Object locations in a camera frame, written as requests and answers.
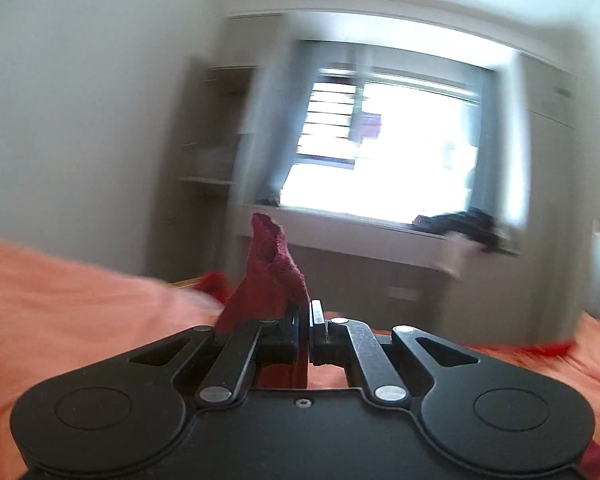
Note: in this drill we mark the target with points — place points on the white cloth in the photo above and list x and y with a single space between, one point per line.
457 255

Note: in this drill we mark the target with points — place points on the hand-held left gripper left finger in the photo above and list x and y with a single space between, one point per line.
291 332

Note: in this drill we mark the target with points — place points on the hanging pink garment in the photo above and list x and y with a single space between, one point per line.
366 126

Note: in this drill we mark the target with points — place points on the dark clothes pile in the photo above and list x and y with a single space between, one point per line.
465 225

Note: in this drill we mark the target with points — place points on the tall beige wardrobe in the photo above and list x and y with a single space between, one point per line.
552 185

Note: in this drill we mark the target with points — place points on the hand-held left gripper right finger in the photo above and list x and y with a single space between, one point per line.
316 332

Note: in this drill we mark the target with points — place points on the window bench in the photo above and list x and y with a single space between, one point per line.
360 255

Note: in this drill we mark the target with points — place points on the sheer grey curtain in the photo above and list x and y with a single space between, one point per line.
285 125

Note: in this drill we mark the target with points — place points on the dark red garment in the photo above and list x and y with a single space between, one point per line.
265 280

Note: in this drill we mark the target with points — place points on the blue-grey curtain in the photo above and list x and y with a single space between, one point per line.
502 150

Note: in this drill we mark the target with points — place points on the window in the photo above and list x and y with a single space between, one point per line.
400 160

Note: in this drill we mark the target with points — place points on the orange bed blanket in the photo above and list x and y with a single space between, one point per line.
70 310

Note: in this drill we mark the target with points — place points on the bright red object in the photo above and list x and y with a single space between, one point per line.
211 285

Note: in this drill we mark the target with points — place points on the open shelf cabinet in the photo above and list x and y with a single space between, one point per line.
205 200

